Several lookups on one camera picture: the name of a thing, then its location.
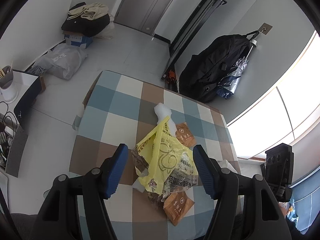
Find blue white cardboard box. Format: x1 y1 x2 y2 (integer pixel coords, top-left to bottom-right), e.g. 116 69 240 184
63 31 93 49

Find grey entrance door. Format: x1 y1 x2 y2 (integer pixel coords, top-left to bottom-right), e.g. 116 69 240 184
115 0 173 35

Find black framed glass door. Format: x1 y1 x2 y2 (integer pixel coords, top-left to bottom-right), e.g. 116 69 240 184
161 0 227 80

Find white grey utensil holder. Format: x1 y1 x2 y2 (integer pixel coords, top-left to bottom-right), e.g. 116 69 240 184
1 65 18 104

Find bright window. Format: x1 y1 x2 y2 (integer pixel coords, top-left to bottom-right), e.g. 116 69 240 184
228 32 319 159

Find black cables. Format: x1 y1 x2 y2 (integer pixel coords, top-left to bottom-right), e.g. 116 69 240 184
0 101 18 143

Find grey plastic parcel bag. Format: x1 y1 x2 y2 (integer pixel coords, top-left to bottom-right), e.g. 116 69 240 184
28 43 88 80

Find yellow plastic bag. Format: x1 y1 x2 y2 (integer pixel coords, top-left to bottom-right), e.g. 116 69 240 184
132 116 198 195

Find black backpack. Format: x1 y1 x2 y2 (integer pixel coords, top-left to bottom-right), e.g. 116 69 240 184
178 30 258 103

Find beige folded clothes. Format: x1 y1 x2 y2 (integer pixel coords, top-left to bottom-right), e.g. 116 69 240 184
67 2 108 21

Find grey speckled storage box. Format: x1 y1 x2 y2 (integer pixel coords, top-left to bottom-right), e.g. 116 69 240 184
5 125 28 178

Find white plastic bag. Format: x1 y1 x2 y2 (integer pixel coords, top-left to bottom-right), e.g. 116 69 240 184
132 159 238 194

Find wall hook plate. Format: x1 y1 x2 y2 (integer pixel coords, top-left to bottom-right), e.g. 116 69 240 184
258 23 273 35

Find white navy box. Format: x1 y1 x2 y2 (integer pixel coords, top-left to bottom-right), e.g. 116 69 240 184
9 70 43 128

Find checkered tablecloth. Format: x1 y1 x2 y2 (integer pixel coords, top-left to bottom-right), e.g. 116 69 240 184
69 71 239 239

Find orange sachet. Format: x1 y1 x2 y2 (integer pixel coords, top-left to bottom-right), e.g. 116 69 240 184
176 122 196 148
163 192 195 226

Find silver folded umbrella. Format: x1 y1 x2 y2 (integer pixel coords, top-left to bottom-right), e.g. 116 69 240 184
216 38 257 99

